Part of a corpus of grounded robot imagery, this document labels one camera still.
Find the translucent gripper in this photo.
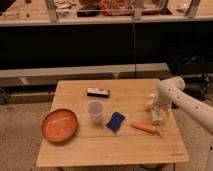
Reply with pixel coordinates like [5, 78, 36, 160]
[145, 94, 171, 115]

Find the white plastic bottle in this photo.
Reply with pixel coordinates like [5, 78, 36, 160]
[150, 108, 164, 125]

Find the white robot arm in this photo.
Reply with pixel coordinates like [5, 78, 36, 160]
[149, 76, 213, 136]

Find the orange ceramic bowl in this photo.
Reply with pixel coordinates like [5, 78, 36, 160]
[41, 109, 78, 143]

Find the orange carrot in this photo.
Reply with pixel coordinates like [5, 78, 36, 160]
[131, 123, 160, 135]

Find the blue sponge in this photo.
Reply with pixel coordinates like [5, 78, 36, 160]
[106, 112, 125, 133]

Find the wooden table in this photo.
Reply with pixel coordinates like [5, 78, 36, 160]
[36, 79, 189, 167]

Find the clear plastic cup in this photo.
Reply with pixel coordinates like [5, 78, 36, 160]
[86, 100, 104, 124]

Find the black and white box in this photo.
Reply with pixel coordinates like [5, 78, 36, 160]
[87, 88, 110, 98]

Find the cluttered upper workbench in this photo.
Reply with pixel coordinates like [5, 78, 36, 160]
[0, 0, 213, 27]

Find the long metal shelf rail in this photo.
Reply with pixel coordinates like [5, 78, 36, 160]
[0, 63, 171, 87]

